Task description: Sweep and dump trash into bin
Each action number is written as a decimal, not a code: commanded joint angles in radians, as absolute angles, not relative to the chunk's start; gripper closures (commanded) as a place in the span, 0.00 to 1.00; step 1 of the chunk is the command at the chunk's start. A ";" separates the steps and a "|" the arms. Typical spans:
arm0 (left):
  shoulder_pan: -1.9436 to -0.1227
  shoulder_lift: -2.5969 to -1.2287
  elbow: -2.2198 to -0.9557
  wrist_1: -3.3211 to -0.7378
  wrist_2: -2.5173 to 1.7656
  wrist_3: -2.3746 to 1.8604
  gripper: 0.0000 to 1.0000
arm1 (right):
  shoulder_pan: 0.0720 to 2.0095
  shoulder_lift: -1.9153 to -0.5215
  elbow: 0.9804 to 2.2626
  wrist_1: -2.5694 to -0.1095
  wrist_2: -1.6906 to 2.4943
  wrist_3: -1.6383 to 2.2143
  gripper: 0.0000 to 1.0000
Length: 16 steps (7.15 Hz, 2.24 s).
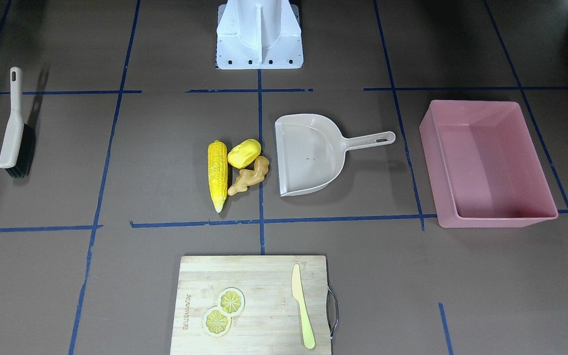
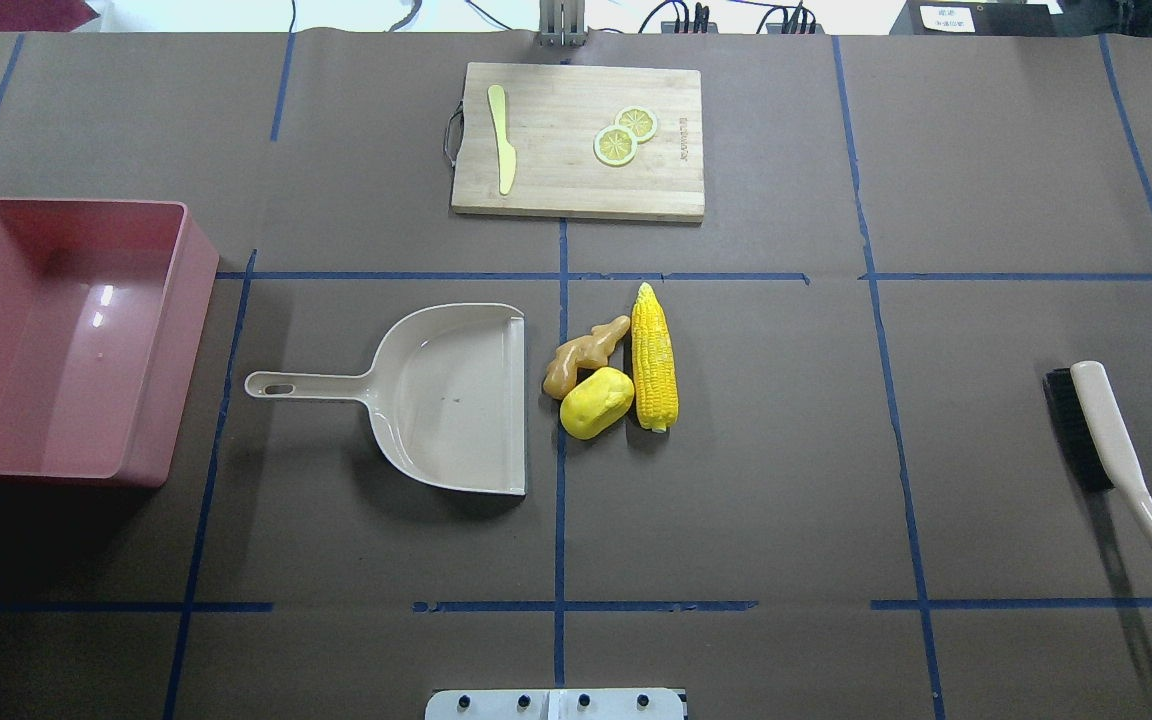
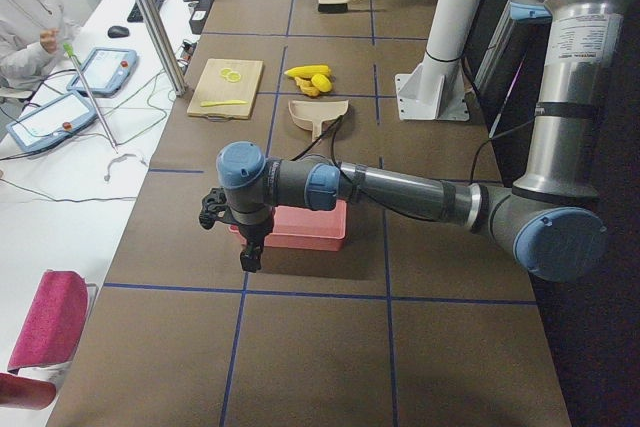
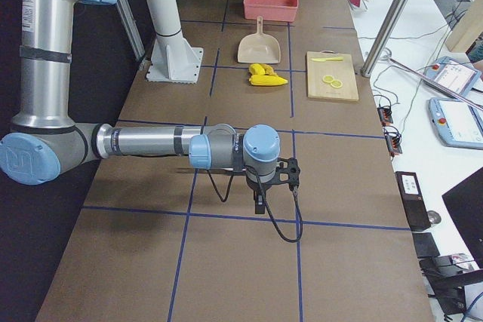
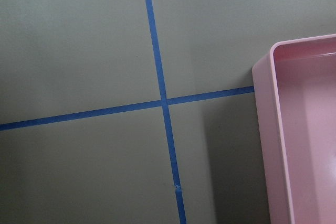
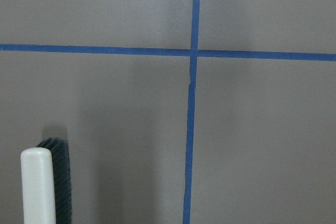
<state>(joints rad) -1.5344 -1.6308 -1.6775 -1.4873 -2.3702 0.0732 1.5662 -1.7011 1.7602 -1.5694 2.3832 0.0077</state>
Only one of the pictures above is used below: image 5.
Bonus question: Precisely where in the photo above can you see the pink plastic bin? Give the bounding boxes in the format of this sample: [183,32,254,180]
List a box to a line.
[252,34,335,223]

